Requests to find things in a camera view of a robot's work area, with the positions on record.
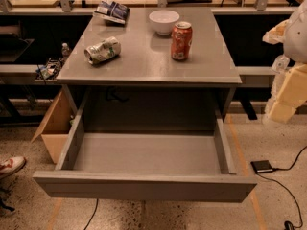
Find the crushed silver green can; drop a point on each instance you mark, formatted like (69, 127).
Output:
(107, 49)

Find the small plastic water bottle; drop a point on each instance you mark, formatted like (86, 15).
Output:
(66, 51)

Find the tray of small clutter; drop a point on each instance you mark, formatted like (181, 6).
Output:
(49, 70)

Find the white ceramic bowl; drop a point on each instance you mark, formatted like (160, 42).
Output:
(163, 21)

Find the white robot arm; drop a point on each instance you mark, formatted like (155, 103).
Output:
(295, 48)

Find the black foot pedal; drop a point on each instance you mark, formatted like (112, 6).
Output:
(262, 166)

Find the open grey top drawer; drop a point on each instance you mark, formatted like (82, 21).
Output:
(147, 145)

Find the orange-red soda can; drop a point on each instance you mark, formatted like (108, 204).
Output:
(181, 40)

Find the clear sanitizer pump bottle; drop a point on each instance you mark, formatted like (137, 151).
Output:
(280, 64)

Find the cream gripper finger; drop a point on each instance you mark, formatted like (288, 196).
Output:
(291, 96)
(276, 34)

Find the cardboard box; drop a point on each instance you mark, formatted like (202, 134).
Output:
(55, 126)

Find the grey cabinet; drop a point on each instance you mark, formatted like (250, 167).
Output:
(143, 89)

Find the red white sneaker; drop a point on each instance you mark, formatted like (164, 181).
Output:
(11, 166)

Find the blue chip bag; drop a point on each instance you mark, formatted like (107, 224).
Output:
(112, 11)

